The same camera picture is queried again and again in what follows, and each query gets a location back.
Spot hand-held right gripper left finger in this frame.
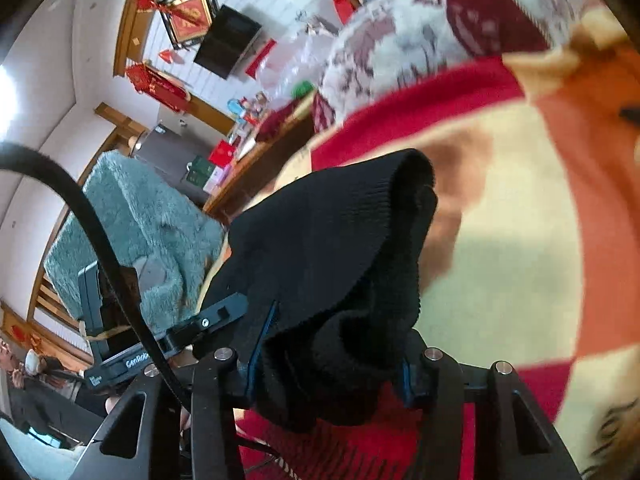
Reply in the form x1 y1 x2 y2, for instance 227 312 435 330
72 301 281 480

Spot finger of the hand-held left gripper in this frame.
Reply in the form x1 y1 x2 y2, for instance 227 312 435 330
164 293 250 357

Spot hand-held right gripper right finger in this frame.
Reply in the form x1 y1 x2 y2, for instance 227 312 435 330
392 331 584 480

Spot black pants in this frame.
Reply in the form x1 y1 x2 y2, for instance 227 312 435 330
197 148 440 434

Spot teal fluffy blanket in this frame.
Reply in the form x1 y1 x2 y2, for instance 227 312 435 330
44 151 227 322

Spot green boxes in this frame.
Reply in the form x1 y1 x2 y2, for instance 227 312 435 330
187 155 219 189

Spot dark wooden cabinet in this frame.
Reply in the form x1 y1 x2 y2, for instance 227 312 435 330
202 95 322 224

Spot red box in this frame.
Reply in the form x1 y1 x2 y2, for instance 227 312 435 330
207 140 236 166

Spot grey refrigerator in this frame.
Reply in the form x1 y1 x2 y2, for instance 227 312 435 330
132 122 227 197

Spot red orange printed blanket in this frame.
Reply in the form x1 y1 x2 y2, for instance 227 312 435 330
200 0 640 480

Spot dark red cloth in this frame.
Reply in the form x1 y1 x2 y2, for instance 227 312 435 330
255 100 312 144

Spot group of small toys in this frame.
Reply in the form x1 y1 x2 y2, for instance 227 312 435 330
227 92 271 126

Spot red hanging couplet decoration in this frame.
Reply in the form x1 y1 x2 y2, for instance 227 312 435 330
125 62 191 112

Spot red paper banner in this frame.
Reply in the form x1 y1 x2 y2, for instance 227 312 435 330
245 39 277 79

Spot clear plastic bag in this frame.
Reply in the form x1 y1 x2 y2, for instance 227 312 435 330
257 25 347 107

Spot red gold framed decoration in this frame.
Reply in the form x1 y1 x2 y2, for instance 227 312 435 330
159 0 220 50

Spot red hanging knot decoration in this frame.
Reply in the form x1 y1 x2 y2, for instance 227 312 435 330
132 0 171 17

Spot floral red white pillow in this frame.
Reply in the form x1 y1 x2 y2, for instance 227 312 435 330
312 0 551 134

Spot black cable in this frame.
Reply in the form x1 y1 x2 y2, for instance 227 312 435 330
0 142 194 412

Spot black wall television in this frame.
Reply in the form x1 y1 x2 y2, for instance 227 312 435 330
193 4 264 80

